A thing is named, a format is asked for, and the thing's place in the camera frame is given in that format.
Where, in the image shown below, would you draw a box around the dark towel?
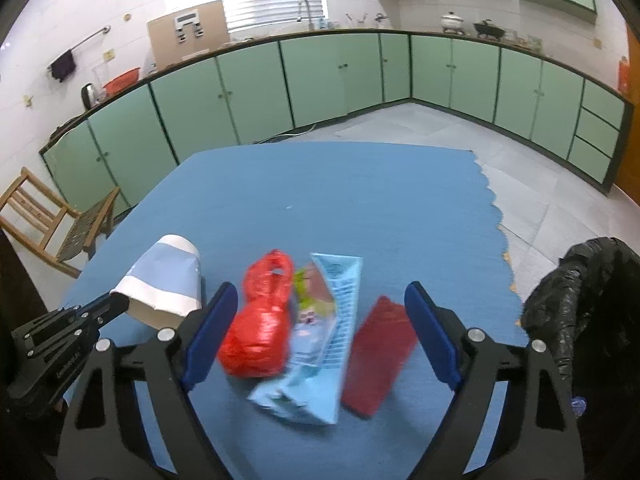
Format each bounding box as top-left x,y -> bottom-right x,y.
48,50 -> 78,82

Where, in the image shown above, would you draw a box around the blue and white paper cup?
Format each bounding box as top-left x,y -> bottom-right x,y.
109,234 -> 203,330

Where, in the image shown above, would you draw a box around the wooden chair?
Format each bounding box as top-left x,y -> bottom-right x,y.
0,166 -> 121,279

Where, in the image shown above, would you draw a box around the metal towel bar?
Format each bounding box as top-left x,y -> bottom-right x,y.
47,25 -> 112,68

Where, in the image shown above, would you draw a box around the red plastic bag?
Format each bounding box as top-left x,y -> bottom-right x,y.
220,249 -> 296,378

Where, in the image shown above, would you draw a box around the dark red packet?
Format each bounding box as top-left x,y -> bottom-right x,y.
341,296 -> 420,418

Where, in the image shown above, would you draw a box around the wooden door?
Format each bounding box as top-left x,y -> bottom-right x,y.
612,22 -> 640,191

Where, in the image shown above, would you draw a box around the black wok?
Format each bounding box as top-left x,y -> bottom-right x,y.
472,20 -> 503,40

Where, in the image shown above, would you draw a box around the white pot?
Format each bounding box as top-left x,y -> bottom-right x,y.
440,10 -> 466,35

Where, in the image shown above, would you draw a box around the green lower cabinets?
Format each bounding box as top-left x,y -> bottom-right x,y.
39,27 -> 635,221

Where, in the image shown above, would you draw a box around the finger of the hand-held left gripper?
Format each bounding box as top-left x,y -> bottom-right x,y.
75,292 -> 132,330

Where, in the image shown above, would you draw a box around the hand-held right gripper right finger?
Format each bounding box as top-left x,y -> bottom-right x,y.
404,281 -> 586,480

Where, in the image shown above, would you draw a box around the red basin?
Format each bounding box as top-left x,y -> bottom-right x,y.
102,67 -> 141,95

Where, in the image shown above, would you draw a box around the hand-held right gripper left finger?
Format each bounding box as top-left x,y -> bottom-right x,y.
52,281 -> 239,480

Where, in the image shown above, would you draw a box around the clear plastic jug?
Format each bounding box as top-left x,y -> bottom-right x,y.
91,61 -> 110,102

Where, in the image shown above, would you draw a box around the bin with black bag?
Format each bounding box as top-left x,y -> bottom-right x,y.
520,236 -> 640,480

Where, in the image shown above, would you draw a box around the cardboard box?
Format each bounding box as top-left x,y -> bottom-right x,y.
146,0 -> 231,70

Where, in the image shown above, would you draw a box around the light blue snack packet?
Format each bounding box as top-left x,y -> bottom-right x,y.
248,252 -> 363,426

